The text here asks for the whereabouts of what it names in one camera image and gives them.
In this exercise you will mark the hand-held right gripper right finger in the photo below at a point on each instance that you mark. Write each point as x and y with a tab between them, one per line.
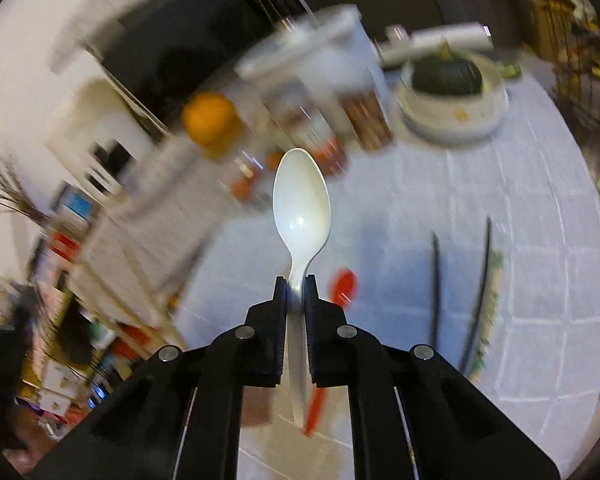
311	320

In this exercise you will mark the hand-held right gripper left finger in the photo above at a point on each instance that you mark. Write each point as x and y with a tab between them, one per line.
280	320

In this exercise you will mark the white plastic spoon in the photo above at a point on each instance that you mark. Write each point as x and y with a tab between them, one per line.
300	200

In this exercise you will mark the red plastic spoon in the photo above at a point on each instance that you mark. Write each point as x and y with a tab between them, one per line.
344	285

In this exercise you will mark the black chopstick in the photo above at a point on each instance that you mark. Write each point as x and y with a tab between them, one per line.
480	290
435	285

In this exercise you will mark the floral shelf cover cloth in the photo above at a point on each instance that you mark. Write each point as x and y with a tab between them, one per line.
145	240

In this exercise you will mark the printed bamboo chopstick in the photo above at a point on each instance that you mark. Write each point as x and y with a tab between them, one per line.
495	280

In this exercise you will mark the red-filled spice jar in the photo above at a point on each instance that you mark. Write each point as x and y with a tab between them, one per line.
315	130

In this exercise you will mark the jar of brown slices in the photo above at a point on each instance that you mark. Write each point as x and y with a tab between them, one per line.
367	120

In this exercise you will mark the orange fruit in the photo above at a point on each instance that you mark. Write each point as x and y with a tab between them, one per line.
210	122

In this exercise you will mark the clear jar with red label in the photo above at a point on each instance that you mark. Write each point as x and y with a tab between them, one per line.
62	245

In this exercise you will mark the clear jar with blue label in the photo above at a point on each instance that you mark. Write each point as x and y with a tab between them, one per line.
77	205

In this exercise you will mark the cream stacked bowls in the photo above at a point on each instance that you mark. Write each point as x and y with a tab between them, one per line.
450	115

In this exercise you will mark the white electric cooking pot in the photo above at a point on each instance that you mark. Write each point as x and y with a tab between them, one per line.
340	60

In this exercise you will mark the white air fryer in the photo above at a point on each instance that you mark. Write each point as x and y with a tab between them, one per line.
95	110

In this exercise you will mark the dark green pumpkin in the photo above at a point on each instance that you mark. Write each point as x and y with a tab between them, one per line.
447	75

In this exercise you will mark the dried twigs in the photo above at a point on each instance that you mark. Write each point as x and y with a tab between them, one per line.
10	195

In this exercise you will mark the black microwave oven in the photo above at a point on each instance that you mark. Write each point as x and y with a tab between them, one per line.
190	35

